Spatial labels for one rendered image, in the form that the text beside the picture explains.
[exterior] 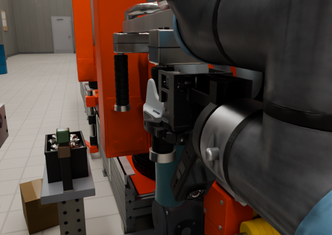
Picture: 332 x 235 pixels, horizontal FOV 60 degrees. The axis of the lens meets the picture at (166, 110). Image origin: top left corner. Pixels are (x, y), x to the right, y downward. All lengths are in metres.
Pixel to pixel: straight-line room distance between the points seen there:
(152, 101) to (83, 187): 0.69
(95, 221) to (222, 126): 1.47
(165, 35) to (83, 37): 2.51
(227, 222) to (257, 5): 0.63
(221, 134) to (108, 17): 0.80
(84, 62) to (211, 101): 2.67
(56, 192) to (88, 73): 2.00
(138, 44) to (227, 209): 0.46
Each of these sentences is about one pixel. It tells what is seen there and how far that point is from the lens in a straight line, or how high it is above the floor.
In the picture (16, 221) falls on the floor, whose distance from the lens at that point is 1.81.
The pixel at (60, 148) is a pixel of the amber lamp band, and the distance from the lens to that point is 0.96.
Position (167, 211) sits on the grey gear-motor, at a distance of 0.99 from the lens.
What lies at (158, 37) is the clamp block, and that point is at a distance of 0.41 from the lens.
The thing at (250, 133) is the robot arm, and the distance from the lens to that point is 0.20.
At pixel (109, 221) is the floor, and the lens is 1.65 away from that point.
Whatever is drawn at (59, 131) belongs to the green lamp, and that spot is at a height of 0.66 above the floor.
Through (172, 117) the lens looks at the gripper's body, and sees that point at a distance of 0.31.
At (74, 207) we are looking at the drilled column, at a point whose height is 0.27.
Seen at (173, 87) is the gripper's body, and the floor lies 0.89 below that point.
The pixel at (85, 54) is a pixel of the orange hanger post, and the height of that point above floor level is 0.79.
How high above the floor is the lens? 0.94
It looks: 14 degrees down
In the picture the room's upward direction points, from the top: straight up
